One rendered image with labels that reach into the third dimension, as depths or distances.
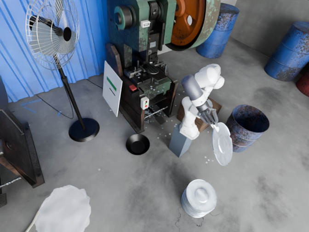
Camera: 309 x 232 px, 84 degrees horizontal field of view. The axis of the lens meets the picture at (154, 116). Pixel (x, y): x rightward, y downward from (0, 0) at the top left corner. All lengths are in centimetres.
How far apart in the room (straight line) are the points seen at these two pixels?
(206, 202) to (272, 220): 79
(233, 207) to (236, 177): 34
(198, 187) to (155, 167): 55
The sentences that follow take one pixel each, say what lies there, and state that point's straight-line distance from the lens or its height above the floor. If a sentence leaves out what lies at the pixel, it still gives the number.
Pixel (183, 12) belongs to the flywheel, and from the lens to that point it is 202.
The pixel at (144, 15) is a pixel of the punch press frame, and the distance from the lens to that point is 165.
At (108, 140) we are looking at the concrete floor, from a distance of 231.
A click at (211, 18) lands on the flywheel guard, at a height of 137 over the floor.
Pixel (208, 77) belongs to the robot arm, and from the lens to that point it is 103.
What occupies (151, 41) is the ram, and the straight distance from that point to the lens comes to 185.
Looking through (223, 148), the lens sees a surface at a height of 94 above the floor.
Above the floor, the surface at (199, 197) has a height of 25.
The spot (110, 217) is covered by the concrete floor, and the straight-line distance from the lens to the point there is 198.
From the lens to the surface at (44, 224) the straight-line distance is 195.
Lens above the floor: 193
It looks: 50 degrees down
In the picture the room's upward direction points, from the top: 7 degrees clockwise
